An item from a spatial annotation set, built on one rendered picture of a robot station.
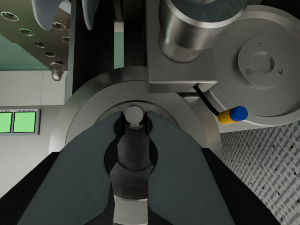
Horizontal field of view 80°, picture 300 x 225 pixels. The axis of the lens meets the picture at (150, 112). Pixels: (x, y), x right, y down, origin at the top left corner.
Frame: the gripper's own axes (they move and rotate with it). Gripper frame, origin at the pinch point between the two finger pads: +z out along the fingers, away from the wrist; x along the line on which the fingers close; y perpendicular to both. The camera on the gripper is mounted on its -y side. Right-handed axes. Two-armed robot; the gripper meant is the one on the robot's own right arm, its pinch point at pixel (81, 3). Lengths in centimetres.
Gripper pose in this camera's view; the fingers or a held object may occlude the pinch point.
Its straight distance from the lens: 24.8
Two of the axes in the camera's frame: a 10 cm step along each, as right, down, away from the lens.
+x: 10.0, -0.2, 0.4
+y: 0.3, 9.9, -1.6
